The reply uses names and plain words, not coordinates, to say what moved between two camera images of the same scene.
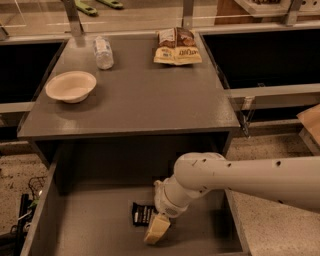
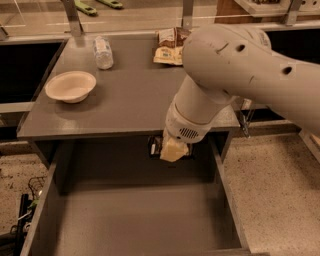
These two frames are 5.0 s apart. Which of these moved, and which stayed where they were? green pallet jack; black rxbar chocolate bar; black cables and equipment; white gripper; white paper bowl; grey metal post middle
Moved: black rxbar chocolate bar; white gripper
Stayed: black cables and equipment; green pallet jack; white paper bowl; grey metal post middle
